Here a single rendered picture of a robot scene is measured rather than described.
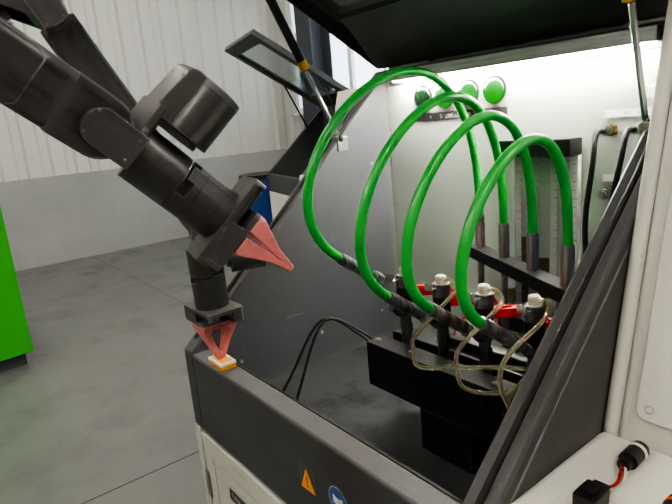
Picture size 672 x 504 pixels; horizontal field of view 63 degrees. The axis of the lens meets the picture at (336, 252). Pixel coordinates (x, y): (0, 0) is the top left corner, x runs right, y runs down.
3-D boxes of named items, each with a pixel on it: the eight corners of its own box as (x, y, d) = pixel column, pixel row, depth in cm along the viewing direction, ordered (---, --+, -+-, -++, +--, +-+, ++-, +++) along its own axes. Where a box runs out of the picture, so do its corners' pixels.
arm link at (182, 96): (51, 111, 52) (70, 132, 45) (128, 16, 52) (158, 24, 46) (151, 182, 60) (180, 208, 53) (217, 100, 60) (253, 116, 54)
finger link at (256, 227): (314, 256, 59) (246, 203, 55) (274, 311, 58) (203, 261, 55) (293, 246, 65) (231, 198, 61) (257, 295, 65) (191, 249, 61)
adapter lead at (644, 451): (594, 520, 50) (595, 500, 49) (571, 508, 52) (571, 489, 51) (651, 461, 57) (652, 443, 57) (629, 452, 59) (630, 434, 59)
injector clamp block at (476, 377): (372, 419, 98) (365, 339, 94) (411, 399, 104) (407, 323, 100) (546, 516, 71) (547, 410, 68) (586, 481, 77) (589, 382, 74)
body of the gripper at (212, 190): (272, 190, 56) (213, 142, 53) (211, 270, 55) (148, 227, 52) (255, 185, 62) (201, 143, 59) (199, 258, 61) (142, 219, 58)
